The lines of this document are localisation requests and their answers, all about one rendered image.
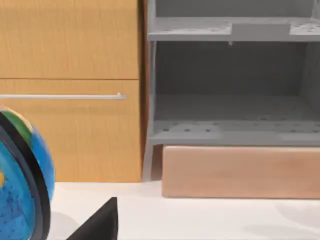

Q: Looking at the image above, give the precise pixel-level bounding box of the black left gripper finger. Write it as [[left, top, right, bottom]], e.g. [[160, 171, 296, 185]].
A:
[[66, 196, 119, 240]]

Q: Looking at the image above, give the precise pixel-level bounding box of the wooden cupboard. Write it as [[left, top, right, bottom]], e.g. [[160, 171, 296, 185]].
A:
[[0, 0, 165, 184]]

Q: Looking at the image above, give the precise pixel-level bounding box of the pale wooden drawer front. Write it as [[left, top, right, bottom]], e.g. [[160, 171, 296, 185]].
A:
[[161, 145, 320, 200]]

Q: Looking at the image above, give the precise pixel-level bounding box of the wooden cupboard door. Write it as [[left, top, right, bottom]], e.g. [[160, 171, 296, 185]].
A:
[[0, 0, 140, 80]]

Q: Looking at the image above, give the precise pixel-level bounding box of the grey open shelf cabinet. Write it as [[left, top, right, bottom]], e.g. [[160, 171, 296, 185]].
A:
[[146, 0, 320, 181]]

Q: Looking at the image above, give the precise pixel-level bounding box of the blue globe with black ring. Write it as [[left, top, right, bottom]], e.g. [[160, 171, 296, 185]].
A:
[[0, 104, 56, 240]]

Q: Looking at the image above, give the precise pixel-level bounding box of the long metal handle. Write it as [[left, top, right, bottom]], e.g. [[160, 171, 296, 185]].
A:
[[0, 92, 128, 101]]

